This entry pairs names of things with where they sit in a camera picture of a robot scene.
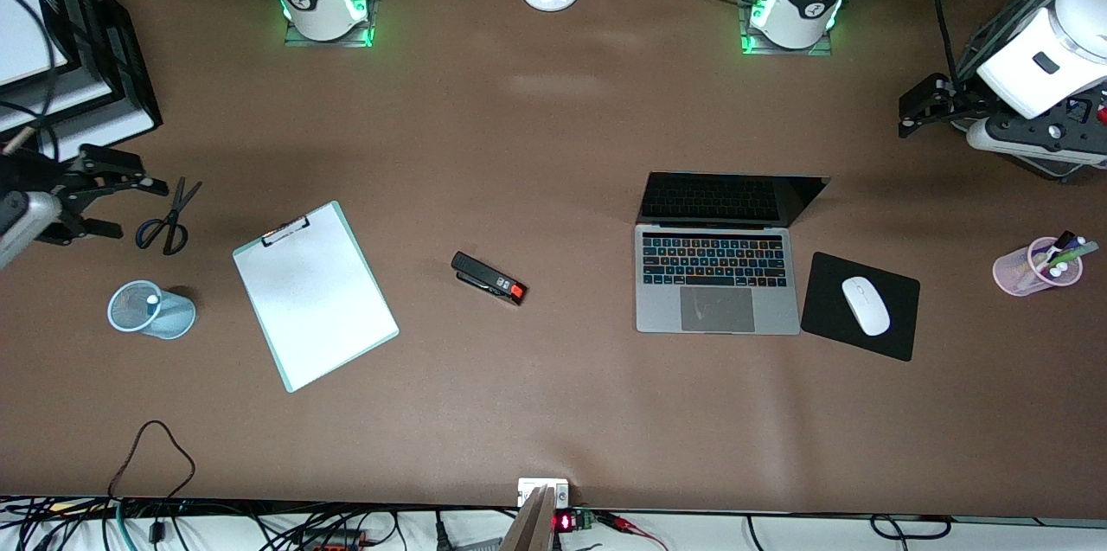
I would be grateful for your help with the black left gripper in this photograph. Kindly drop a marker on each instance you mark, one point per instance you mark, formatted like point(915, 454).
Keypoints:
point(962, 95)

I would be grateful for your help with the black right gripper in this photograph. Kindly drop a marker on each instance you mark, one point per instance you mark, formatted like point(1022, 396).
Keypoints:
point(50, 185)

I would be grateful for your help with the blue marker with white end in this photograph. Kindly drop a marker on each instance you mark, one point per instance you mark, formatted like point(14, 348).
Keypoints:
point(153, 301)

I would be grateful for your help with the silver laptop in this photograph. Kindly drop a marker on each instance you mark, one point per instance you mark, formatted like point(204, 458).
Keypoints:
point(718, 309)

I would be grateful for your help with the red and white marker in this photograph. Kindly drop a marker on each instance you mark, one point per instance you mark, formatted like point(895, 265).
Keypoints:
point(1100, 112)

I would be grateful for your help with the black stacked document tray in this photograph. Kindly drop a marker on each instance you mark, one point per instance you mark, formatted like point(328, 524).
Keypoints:
point(130, 92)

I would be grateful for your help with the light blue mesh cup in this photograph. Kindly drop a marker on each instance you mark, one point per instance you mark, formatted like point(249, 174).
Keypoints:
point(173, 322)

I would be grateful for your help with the metal mesh desk organizer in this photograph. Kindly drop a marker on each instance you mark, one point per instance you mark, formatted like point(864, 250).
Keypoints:
point(1064, 172)

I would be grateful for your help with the pink mesh pen cup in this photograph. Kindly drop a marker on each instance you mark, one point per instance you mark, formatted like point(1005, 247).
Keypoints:
point(1012, 274)

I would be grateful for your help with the black capped pen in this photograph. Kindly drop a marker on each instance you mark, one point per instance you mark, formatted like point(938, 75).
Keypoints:
point(1066, 237)

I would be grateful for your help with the white computer mouse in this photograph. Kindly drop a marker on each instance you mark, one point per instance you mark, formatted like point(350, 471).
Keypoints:
point(865, 304)

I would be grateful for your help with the light green pen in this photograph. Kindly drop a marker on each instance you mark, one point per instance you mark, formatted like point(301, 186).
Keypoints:
point(1081, 251)

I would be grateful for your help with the black mouse pad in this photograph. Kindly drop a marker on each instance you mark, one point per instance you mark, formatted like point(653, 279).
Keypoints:
point(822, 309)

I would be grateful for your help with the teal clipboard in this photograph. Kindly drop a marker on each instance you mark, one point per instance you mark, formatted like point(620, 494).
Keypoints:
point(340, 211)

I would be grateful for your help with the black stapler with red tip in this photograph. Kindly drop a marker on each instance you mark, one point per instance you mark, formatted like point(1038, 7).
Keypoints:
point(484, 276)

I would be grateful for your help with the orange terminal strip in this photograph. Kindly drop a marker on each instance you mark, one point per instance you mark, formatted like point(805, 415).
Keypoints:
point(333, 542)

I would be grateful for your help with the small white box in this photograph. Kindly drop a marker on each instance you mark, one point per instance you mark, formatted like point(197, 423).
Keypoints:
point(529, 486)

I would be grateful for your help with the red clip leads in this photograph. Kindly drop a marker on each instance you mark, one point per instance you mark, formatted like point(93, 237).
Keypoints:
point(618, 522)

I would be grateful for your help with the red LED display module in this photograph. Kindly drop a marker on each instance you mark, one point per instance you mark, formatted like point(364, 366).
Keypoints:
point(564, 522)

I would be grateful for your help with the white board with green frame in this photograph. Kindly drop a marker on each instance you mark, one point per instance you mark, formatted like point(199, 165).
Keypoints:
point(329, 317)

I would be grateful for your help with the grey wooden post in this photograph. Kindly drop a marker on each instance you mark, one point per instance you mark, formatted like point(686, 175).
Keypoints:
point(532, 529)

